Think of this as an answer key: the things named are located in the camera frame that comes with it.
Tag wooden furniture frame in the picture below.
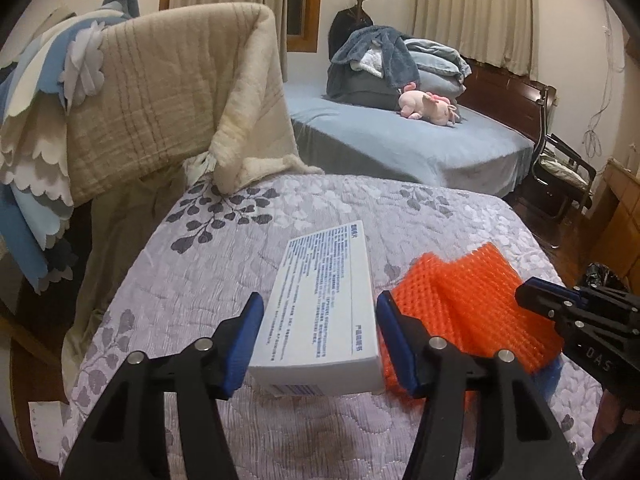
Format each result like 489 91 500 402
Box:
0 280 63 367

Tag blue white scalloped cloths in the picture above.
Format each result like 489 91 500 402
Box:
0 12 110 295

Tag hanging white cables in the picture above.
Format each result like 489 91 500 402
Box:
581 2 632 162

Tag dark wooden headboard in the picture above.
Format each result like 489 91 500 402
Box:
459 54 550 147

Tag pink plush toy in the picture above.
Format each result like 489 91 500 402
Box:
397 90 460 129

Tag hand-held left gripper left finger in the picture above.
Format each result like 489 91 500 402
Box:
60 291 265 480

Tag small blue object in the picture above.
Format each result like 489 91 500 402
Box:
529 359 562 403

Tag black metal chair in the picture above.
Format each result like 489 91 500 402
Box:
520 85 597 223

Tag blue-grey cloth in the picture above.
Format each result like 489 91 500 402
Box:
101 0 144 22

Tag bed with blue sheet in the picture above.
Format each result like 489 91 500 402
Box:
284 81 536 200

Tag bin with black bag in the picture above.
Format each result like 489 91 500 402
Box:
581 262 632 292

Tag wooden framed window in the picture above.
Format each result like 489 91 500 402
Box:
284 0 325 54

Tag purple floral quilt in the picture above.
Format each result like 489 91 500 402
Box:
59 174 603 480

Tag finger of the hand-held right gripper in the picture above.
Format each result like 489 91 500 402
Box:
529 278 583 297
515 284 577 330

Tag white paper sheet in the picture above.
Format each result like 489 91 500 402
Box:
27 400 67 465

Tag white printed box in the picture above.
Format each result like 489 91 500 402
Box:
247 220 383 396

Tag olive hanging cloth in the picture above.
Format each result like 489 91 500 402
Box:
62 165 193 391

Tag stack of folded blue bedding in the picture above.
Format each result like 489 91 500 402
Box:
326 35 473 112

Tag orange foam net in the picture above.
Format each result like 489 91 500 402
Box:
381 242 564 407

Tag wooden dresser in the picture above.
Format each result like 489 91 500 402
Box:
586 156 640 283

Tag blue-grey fleece robe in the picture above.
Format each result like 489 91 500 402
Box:
331 25 427 92

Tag wooden coat rack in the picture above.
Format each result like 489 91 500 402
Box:
349 0 375 28

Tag pale chair cushion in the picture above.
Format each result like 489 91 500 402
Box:
541 156 590 187

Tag beige quilted blanket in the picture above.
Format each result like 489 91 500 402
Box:
64 2 326 212

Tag dark hanging coat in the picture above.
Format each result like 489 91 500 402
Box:
329 7 375 63

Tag person's right hand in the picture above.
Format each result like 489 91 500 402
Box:
592 389 627 444

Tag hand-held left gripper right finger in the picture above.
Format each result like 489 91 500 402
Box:
375 289 583 480

